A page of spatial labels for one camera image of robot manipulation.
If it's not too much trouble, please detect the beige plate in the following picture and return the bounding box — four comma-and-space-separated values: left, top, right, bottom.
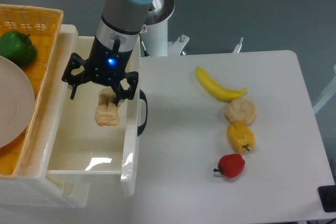
1, 57, 35, 147

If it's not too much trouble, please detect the yellow bell pepper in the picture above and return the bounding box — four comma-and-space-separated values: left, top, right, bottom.
227, 122, 256, 153

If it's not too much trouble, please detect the round bread roll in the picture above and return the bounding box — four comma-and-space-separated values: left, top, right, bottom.
225, 98, 257, 124

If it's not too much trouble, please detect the white drawer cabinet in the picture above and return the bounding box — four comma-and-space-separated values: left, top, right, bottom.
1, 25, 90, 208

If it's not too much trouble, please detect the upper white drawer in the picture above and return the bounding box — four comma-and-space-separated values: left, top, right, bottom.
47, 33, 141, 197

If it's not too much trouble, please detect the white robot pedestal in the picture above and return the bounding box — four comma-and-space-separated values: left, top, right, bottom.
140, 0, 190, 57

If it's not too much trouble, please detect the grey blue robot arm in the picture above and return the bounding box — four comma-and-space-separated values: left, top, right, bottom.
62, 0, 154, 104

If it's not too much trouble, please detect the green bell pepper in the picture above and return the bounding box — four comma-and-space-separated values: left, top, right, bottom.
1, 30, 37, 67

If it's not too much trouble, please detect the red bell pepper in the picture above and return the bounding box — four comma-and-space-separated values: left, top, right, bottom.
213, 154, 245, 178

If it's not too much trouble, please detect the orange woven basket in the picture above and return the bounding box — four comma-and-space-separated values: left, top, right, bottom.
1, 4, 64, 179

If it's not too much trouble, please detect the white frame bar right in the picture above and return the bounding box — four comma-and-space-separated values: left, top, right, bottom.
312, 65, 335, 115

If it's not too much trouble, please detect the black device at edge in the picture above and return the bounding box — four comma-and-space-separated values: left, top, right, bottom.
318, 185, 336, 212

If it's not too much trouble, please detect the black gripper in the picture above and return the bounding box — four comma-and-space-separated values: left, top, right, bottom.
61, 38, 139, 105

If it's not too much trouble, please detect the black drawer handle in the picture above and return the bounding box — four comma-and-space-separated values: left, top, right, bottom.
138, 90, 148, 136

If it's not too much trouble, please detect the yellow banana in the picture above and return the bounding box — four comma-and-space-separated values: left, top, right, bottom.
195, 67, 248, 102

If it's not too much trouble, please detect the square bread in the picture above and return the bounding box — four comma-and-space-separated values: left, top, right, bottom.
94, 87, 120, 126

